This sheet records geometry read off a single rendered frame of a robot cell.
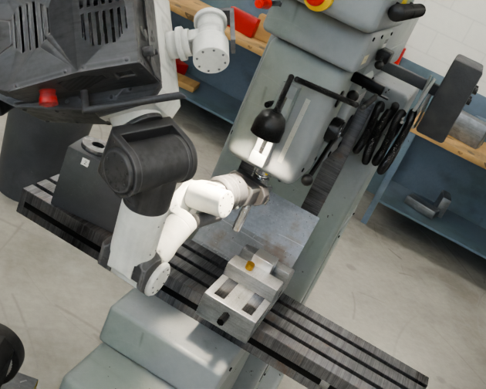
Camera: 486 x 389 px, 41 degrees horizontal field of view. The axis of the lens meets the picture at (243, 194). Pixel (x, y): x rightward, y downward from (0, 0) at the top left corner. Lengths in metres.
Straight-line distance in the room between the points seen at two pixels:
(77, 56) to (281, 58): 0.61
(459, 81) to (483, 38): 4.00
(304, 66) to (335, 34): 0.11
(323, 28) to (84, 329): 1.93
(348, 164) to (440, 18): 3.85
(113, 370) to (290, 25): 0.95
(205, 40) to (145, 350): 0.87
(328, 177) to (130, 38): 1.12
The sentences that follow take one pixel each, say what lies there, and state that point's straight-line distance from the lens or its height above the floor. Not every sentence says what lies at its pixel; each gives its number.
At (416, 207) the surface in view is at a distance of 5.43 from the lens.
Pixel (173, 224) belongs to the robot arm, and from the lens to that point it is 1.43.
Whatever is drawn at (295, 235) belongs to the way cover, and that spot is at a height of 1.02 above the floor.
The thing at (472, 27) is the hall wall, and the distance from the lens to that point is 5.76.
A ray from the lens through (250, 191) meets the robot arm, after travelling 1.61.
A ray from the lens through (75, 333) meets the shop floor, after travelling 2.95.
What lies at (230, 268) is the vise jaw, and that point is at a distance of 1.71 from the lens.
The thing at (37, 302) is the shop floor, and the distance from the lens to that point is 3.05.
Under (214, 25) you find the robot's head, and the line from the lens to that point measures 1.23.
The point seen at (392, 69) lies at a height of 1.62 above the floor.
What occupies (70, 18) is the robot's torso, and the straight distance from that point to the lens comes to 1.09.
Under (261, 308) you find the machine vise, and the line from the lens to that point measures 1.67.
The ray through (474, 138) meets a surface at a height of 0.95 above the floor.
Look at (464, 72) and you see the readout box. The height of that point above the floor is 1.71.
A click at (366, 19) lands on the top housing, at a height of 1.76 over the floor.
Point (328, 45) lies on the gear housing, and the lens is 1.47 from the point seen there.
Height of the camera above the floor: 1.88
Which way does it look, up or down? 23 degrees down
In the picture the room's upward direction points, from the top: 24 degrees clockwise
